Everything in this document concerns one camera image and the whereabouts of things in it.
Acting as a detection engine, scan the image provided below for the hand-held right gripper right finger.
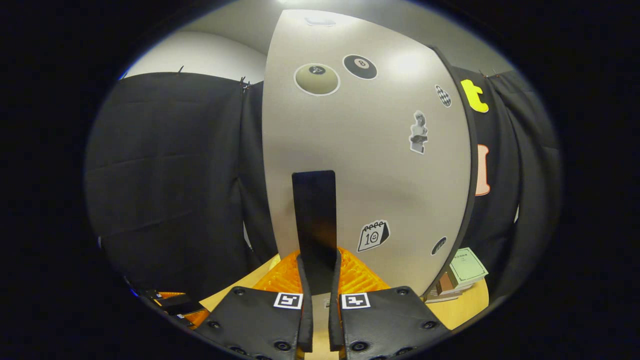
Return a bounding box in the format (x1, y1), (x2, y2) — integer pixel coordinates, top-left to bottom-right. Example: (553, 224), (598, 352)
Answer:
(328, 247), (451, 360)

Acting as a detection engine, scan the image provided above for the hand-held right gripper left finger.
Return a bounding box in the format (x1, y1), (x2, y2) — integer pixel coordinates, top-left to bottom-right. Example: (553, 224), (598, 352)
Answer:
(194, 248), (314, 360)

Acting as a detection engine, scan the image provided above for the black cabinet door handle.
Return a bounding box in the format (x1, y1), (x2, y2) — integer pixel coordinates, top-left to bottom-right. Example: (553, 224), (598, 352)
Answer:
(292, 170), (337, 296)

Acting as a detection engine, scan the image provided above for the grey cabinet door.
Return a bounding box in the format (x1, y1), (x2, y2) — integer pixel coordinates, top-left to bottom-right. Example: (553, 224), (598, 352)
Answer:
(261, 9), (473, 298)

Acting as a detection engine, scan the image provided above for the dark grey cabinet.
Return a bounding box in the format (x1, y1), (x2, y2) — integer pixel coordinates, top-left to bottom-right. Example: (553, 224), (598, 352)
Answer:
(429, 45), (479, 297)

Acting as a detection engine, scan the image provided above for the beige book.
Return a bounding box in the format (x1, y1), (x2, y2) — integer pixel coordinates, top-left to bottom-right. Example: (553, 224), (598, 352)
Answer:
(425, 285), (463, 304)

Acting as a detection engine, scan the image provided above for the brown book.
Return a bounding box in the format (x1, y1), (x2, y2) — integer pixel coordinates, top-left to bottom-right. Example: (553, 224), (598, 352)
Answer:
(435, 272), (458, 296)

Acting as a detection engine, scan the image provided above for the pale green book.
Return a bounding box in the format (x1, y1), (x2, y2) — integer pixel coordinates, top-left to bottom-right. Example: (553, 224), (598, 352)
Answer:
(447, 247), (489, 290)

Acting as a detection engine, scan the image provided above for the black backdrop cloth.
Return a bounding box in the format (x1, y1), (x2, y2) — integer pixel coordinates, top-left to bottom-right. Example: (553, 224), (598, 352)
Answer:
(85, 65), (563, 303)

